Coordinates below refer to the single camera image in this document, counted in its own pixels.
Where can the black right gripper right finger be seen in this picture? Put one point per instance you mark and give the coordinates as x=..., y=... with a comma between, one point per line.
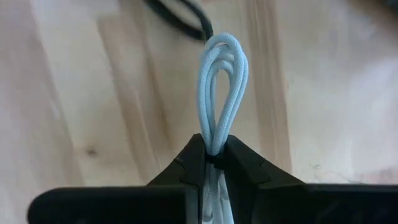
x=280, y=202

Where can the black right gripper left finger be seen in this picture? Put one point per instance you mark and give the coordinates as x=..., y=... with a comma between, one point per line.
x=130, y=202

